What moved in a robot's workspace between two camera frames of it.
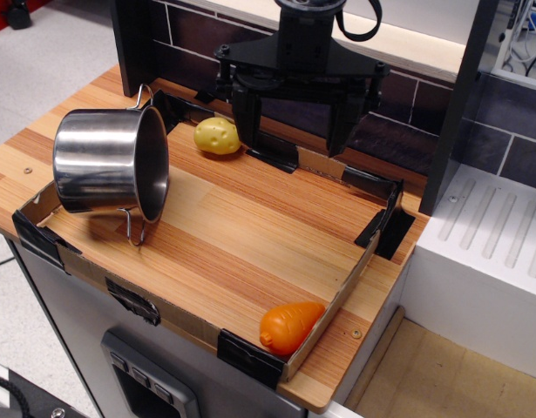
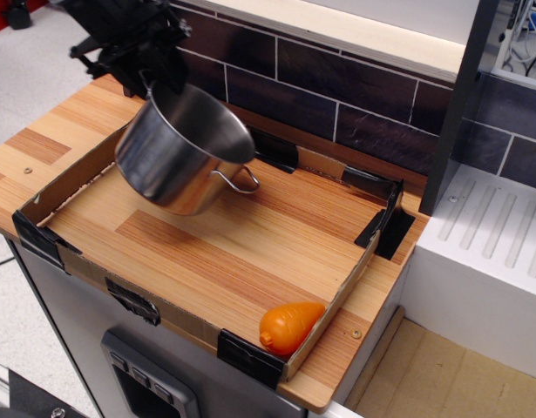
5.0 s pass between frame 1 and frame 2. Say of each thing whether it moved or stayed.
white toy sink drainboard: stayed
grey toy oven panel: stayed
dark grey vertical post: stayed
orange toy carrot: stayed
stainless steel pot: moved
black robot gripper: moved
